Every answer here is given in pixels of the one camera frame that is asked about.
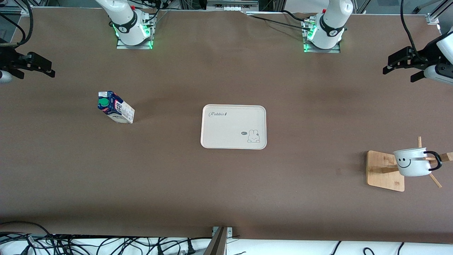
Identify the grey aluminium camera pole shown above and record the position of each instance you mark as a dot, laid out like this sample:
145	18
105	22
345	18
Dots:
217	244

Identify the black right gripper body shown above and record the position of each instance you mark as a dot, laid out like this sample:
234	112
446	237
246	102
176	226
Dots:
7	58

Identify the cream rabbit print tray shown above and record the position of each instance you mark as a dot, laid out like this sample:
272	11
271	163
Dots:
230	127

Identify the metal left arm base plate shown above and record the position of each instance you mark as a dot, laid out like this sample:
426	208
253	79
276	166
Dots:
332	50

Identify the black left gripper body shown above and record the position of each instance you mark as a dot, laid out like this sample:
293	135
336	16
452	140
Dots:
425	56

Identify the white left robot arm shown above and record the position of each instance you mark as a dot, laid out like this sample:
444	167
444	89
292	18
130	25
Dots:
329	21

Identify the blue milk carton green cap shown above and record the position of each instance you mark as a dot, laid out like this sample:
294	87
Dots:
116	108

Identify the white power strip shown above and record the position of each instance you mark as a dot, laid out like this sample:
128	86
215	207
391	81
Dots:
231	3

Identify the wooden cup rack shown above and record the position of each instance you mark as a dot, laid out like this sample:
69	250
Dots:
378	170

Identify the aluminium frame profile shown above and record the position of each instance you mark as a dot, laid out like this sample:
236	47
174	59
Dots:
437	9

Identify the silver pole mounting bracket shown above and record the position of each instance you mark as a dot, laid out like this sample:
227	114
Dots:
229	232

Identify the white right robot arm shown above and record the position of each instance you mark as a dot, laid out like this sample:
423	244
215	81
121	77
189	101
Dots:
124	21

